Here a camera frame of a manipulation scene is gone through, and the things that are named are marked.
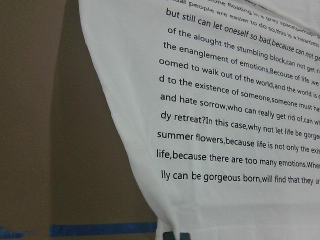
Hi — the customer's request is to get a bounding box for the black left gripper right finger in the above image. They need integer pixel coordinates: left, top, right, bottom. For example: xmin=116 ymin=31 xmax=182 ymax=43
xmin=179 ymin=232 xmax=191 ymax=240

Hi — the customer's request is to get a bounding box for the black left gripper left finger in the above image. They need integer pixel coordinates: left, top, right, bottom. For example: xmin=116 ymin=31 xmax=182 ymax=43
xmin=162 ymin=231 xmax=175 ymax=240

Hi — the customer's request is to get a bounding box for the white long-sleeve printed shirt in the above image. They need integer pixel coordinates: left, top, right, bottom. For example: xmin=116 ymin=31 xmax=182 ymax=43
xmin=79 ymin=0 xmax=320 ymax=240

